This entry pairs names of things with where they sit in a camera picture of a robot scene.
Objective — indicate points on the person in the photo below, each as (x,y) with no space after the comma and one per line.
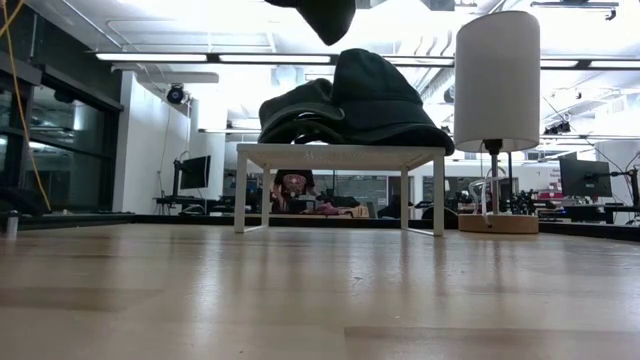
(294,185)

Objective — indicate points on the white perforated metal shelf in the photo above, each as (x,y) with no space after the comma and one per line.
(340,156)

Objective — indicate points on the pink object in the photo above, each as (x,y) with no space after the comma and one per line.
(330,210)

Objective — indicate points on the small black computer monitor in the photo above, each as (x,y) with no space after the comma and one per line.
(196,172)

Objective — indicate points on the long linear ceiling light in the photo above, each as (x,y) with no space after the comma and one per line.
(275,58)

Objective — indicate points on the white shade wooden base lamp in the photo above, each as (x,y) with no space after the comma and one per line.
(495,80)

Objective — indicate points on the dark blue cloth garment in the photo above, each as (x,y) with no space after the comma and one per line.
(100,219)

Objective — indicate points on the black ceiling fixture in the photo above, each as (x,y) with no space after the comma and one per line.
(557,128)

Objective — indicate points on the large black computer monitor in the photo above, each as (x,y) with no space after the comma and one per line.
(585,177)

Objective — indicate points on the black ceiling dome camera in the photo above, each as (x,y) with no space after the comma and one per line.
(176,94)

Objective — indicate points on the small grey post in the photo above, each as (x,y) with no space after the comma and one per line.
(12,225)

